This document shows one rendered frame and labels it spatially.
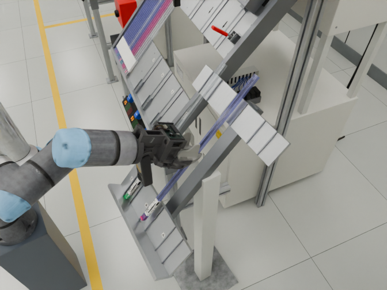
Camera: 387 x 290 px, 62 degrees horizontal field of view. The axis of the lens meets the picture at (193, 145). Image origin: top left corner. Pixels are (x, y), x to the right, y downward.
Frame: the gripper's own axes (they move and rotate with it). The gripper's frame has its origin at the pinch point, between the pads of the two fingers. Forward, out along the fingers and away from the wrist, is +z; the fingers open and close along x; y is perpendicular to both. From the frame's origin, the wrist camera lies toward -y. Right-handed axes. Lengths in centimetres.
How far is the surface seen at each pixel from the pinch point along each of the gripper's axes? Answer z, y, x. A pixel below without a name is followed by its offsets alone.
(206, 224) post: 21.3, -30.5, -2.7
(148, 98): 14, -13, 47
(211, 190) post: 11.7, -12.2, -2.8
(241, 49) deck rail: 20.5, 23.5, 22.0
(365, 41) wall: 213, 41, 84
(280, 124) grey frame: 57, 1, 16
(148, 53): 19, -1, 65
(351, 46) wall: 219, 33, 95
